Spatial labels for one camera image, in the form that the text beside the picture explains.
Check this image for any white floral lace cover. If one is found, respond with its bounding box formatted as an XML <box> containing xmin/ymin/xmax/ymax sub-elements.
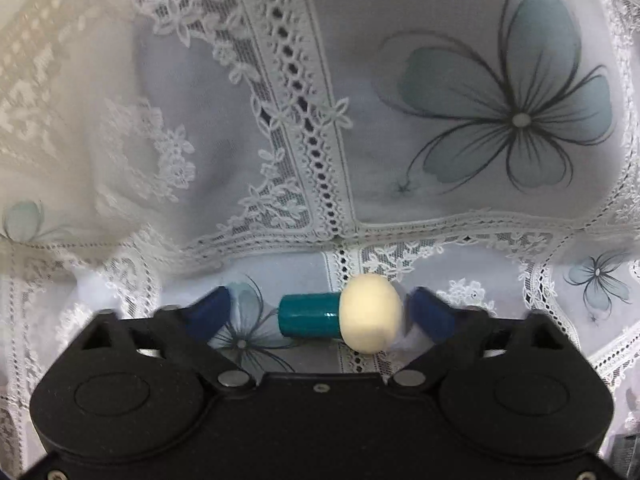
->
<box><xmin>1</xmin><ymin>0</ymin><xmax>639</xmax><ymax>477</ymax></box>

